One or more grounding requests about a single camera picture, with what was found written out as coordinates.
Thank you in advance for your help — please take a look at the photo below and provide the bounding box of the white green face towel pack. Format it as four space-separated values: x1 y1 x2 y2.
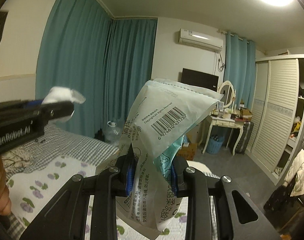
95 79 223 239

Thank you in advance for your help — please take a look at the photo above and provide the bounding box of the cardboard box on floor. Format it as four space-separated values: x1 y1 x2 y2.
177 135 198 160

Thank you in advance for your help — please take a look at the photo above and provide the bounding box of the grey checked bed sheet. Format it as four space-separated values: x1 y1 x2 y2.
8 124 117 237

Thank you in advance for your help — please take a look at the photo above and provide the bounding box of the branch patterned pillow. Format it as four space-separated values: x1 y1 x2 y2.
2 146 33 177

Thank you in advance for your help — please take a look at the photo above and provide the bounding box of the white floral quilted mat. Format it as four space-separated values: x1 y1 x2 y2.
7 155 187 239

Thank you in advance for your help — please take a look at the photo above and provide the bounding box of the blue plastic laundry basket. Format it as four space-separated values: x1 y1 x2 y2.
206 135 225 154

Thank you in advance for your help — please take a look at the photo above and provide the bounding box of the clear water jug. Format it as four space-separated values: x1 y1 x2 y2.
103 121 121 146

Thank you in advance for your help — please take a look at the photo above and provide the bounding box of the white dressing table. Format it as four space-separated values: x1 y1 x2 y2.
202 115 245 156

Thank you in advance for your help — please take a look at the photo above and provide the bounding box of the large teal curtain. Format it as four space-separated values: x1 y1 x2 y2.
36 0 157 137

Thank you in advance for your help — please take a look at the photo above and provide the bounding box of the dark suitcase beside table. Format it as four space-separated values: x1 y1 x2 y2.
236 121 254 154

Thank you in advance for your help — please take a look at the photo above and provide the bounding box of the white oval vanity mirror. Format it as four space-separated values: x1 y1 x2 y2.
218 81 236 108

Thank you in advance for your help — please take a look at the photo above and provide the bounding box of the white louvered wardrobe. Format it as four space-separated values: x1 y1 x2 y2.
246 54 304 185

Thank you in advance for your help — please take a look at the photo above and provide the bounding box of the white puffy jacket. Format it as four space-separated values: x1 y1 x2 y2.
283 149 304 197

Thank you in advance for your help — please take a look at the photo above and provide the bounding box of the narrow teal curtain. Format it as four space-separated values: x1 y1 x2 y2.
224 32 256 108

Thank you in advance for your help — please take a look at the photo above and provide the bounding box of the black wall television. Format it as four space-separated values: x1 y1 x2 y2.
181 68 219 92

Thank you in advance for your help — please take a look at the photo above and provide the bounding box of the white wall air conditioner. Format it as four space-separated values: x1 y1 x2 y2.
179 29 224 52

